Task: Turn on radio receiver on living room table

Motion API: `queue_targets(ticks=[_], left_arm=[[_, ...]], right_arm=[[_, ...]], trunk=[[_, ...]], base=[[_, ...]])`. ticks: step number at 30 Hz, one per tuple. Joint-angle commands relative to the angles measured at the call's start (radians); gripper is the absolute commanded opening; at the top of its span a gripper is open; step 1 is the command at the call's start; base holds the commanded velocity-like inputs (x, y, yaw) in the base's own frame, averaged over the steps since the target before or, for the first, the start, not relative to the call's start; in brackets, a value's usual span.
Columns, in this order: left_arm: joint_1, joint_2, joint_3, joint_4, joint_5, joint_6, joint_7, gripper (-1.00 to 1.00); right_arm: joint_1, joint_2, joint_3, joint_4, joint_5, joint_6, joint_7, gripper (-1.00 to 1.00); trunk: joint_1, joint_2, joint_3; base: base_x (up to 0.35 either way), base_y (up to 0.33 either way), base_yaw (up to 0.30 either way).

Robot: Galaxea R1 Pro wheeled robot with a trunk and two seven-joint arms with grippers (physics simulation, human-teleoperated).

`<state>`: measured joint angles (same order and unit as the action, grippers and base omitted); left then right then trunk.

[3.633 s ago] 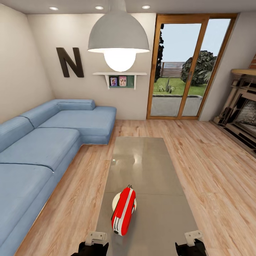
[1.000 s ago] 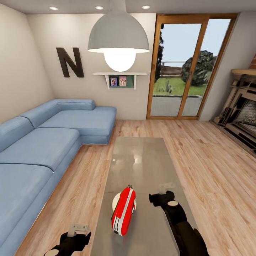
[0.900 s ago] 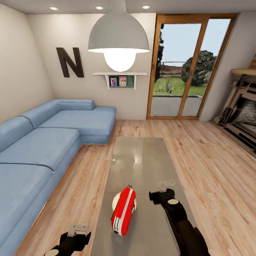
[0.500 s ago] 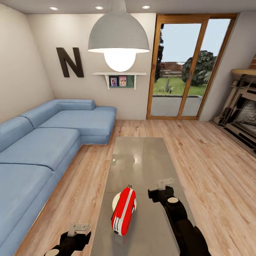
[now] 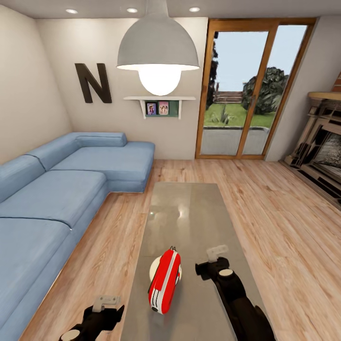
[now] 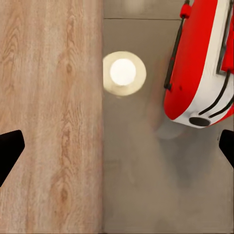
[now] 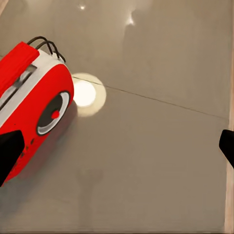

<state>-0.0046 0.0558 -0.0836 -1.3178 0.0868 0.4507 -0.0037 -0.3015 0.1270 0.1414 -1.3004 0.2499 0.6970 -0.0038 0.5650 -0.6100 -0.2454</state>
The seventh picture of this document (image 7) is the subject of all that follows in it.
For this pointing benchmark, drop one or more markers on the coffee table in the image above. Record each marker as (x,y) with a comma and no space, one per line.
(137,150)

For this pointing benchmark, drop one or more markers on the radio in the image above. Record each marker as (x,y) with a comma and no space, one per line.
(35,91)

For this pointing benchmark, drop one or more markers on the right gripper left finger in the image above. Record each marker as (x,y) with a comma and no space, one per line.
(11,146)

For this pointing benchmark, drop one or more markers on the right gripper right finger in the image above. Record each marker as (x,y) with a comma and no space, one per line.
(226,144)

